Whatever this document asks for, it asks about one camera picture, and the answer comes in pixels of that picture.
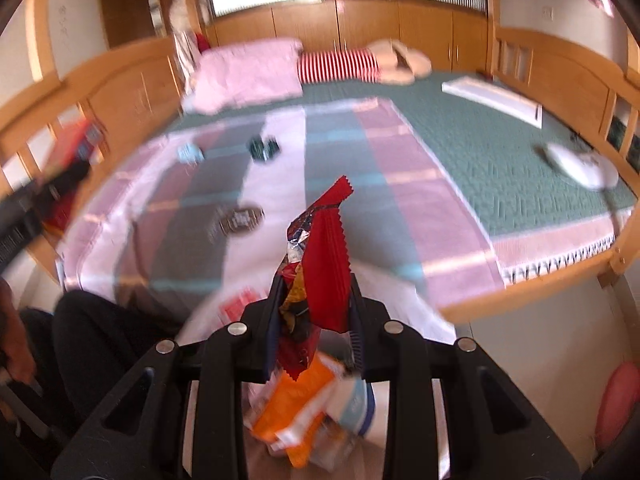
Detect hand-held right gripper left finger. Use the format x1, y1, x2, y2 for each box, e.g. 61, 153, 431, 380
50, 272, 288, 480

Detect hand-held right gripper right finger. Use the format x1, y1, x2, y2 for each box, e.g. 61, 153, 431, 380
346, 272, 581, 480

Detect red patterned snack wrapper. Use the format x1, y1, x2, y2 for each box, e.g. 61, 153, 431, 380
276, 210, 323, 382

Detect white plastic bag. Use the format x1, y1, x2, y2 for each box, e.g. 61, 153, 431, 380
175, 270, 456, 473

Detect white and blue medicine box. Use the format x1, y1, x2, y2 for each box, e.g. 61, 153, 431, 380
327, 375, 376, 433

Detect orange tissue packet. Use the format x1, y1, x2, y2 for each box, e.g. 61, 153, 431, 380
250, 352, 346, 468

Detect person's left forearm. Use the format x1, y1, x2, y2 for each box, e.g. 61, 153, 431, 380
0, 277, 37, 386

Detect person's black trousers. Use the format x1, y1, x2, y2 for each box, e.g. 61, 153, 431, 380
20, 287, 201, 461

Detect wooden bed headboard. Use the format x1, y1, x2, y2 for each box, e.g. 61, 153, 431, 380
0, 35, 201, 281

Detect black plastic bag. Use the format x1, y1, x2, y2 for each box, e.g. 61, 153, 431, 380
246, 135, 281, 162

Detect blue face mask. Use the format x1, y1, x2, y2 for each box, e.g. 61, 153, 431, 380
177, 142, 206, 165

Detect checked bed sheet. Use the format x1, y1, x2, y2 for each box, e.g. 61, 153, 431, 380
55, 97, 506, 321

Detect green quilted bed mat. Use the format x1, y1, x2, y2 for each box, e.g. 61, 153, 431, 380
165, 70, 638, 238

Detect white clothing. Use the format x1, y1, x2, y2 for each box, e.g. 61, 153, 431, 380
167, 0, 201, 96

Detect wooden shelf unit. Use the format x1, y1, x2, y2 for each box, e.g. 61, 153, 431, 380
70, 0, 201, 51

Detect pink pillow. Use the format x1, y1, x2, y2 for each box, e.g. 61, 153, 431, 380
181, 37, 305, 115

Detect pink round cushion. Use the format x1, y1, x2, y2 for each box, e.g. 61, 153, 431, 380
595, 362, 640, 453

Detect white flat box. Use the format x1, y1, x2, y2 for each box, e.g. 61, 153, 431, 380
441, 75, 543, 131

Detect white rounded appliance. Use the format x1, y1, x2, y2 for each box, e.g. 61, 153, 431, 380
535, 141, 621, 191

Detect wooden bed footboard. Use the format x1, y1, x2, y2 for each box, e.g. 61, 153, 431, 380
440, 25, 640, 326

